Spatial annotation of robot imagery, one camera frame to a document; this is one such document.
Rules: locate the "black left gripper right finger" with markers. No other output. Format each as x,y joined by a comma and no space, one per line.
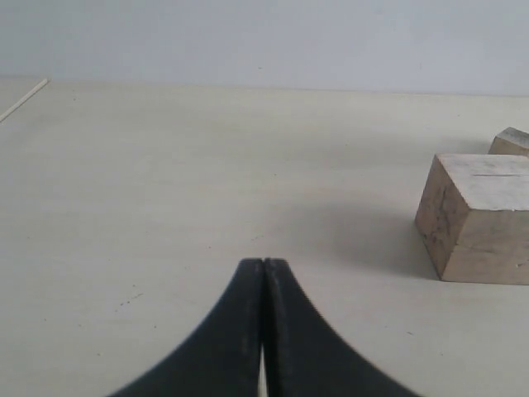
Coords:
303,355

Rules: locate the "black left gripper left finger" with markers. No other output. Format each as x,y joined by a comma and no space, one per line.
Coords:
221,357

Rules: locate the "second largest wooden cube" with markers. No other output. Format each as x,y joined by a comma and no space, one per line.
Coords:
510,141

